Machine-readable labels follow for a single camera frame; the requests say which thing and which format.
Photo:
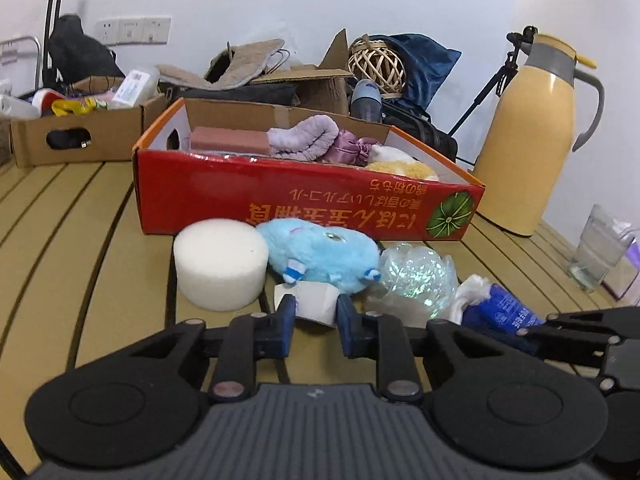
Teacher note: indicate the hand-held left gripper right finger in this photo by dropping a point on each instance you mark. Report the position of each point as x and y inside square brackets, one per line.
[348, 331]

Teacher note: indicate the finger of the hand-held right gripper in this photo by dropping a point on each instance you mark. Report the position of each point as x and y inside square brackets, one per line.
[565, 342]
[595, 317]

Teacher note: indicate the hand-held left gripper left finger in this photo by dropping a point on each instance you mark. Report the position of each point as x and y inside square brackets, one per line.
[285, 322]

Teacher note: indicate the blue tissue packet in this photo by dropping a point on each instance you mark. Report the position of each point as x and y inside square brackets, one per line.
[500, 310]

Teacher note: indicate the blue plush toy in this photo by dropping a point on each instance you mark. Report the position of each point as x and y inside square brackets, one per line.
[320, 250]

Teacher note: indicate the red cardboard box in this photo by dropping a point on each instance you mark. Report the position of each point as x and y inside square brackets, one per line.
[280, 195]

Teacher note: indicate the yellow fluffy cloth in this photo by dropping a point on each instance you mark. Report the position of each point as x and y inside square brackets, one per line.
[400, 167]

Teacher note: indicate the purple satin scrunchie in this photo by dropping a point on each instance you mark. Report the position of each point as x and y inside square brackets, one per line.
[350, 147]

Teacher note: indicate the purple fluffy towel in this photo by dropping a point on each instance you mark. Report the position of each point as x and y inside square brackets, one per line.
[305, 137]

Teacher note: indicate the pink sponge block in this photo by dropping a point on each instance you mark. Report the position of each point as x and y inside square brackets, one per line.
[230, 139]

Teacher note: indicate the purple tissue pack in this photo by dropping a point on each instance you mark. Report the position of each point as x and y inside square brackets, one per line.
[627, 270]

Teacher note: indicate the clear drinking glass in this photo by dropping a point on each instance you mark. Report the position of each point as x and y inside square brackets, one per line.
[597, 250]

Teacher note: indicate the clear plastic bag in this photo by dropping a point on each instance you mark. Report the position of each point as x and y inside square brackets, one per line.
[415, 280]

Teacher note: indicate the white foam cylinder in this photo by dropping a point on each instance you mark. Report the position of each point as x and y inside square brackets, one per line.
[220, 265]

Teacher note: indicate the yellow thermos jug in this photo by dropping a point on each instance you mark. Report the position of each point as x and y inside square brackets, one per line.
[530, 135]

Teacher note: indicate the black zip bag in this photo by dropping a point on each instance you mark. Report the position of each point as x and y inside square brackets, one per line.
[422, 132]

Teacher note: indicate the blue plastic bottle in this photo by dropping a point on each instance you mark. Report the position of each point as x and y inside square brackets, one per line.
[366, 100]

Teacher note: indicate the open brown cardboard box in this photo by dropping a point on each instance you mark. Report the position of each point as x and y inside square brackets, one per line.
[310, 87]

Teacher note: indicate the small brown cardboard box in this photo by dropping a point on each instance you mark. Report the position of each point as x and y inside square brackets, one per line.
[115, 135]

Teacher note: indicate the black tripod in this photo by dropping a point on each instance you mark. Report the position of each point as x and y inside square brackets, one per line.
[492, 85]

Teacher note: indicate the wicker ball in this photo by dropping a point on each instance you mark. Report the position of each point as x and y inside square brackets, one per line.
[377, 65]

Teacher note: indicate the dark blue cloth bag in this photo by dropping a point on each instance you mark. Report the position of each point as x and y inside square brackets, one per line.
[430, 67]

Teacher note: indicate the white plastic container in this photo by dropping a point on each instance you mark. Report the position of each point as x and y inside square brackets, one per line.
[134, 87]

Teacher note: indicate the yellow snack packet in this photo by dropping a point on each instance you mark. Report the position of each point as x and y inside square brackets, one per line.
[80, 106]

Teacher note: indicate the black trolley bag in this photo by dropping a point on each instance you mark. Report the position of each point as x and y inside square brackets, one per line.
[82, 52]

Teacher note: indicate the white plastic bottle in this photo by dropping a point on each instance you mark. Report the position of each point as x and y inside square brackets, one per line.
[17, 107]

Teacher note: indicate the white wall outlet strip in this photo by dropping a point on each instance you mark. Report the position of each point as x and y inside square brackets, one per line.
[132, 30]

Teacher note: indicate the metal tube frame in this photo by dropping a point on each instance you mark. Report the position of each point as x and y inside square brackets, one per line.
[20, 42]

